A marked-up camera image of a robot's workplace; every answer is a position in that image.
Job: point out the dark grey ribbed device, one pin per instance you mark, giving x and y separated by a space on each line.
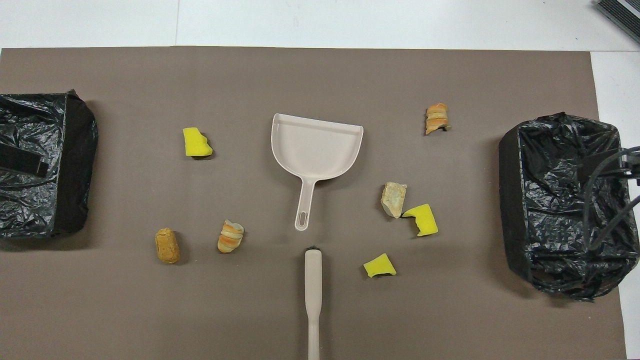
620 12

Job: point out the beige plastic dustpan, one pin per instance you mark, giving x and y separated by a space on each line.
315 150

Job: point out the notched yellow sponge piece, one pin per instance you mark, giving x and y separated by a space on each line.
425 220

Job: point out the brown toy bread roll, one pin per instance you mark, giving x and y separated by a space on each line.
167 246

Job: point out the toy croissant roll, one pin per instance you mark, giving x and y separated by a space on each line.
230 237
436 117

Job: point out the beige hand brush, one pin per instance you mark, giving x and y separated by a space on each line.
313 280

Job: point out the brown table mat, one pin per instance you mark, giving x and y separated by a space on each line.
300 75

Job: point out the bin with black bag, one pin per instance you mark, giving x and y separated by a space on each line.
550 225
75 190

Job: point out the small yellow sponge piece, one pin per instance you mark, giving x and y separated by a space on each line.
379 267

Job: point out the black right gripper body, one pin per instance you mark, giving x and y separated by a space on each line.
632 165

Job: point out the pale toy bread chunk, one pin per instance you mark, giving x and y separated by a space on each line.
393 199

